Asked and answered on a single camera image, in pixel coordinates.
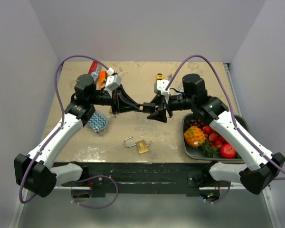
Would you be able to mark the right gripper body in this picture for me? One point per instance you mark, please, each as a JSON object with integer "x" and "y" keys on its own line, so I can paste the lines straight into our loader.
{"x": 175, "y": 102}

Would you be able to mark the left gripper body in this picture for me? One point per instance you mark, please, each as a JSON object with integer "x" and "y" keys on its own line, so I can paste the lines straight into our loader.
{"x": 108, "y": 99}

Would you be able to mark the black padlock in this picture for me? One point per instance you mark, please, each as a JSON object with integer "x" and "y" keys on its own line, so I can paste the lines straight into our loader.
{"x": 147, "y": 108}

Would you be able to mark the yellow padlock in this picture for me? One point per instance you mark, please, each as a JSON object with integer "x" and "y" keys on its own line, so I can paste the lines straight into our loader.
{"x": 159, "y": 76}

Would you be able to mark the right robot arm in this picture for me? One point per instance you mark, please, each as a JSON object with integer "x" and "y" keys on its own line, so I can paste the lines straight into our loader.
{"x": 258, "y": 170}

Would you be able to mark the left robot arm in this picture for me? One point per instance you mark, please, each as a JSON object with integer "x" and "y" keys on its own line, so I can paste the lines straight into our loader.
{"x": 35, "y": 171}

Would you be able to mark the silver toothpaste box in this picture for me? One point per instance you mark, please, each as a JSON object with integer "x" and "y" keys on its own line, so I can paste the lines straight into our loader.
{"x": 181, "y": 89}

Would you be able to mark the blue zigzag pouch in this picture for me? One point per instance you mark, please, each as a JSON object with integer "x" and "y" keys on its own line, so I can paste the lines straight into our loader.
{"x": 98, "y": 122}

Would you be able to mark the dark grapes bunch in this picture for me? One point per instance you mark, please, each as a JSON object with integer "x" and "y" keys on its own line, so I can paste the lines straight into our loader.
{"x": 195, "y": 122}

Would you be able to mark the orange box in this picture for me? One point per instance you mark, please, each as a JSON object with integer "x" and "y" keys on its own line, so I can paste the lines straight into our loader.
{"x": 102, "y": 79}

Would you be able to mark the large brass padlock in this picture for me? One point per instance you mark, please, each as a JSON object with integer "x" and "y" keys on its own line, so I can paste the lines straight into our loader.
{"x": 142, "y": 146}

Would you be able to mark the red box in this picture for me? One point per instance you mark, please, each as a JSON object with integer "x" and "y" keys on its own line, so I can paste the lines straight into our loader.
{"x": 95, "y": 68}

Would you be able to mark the grey fruit tray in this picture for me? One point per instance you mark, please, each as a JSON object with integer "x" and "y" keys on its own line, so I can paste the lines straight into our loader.
{"x": 197, "y": 153}

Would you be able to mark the red lychee cluster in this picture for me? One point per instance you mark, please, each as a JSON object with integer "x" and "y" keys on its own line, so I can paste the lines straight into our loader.
{"x": 213, "y": 138}

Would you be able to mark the red apple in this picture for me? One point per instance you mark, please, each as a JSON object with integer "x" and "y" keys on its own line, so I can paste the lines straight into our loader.
{"x": 227, "y": 151}

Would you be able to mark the black mounting base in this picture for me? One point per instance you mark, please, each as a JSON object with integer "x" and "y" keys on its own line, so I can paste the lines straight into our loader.
{"x": 146, "y": 178}

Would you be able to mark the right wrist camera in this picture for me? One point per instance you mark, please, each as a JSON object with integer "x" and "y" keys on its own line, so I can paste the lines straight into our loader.
{"x": 160, "y": 87}

